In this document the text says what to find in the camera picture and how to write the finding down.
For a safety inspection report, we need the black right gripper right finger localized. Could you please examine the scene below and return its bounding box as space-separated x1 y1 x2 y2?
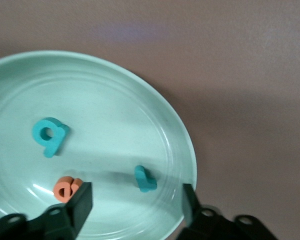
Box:
181 183 204 228

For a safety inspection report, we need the teal foam letter b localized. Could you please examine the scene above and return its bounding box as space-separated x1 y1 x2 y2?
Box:
31 117 71 159

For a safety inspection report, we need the pale green plate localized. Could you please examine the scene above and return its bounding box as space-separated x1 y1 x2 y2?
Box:
0 50 197 240

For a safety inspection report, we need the brown table cover sheet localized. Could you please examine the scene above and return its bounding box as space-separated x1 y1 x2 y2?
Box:
0 0 300 240

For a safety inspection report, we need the teal foam letter r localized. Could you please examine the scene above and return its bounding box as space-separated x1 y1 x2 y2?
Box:
134 165 158 194

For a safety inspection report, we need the orange foam letter e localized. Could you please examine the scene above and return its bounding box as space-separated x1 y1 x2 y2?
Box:
52 176 84 203

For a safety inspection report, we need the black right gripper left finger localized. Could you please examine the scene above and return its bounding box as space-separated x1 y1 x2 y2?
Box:
43 181 94 240

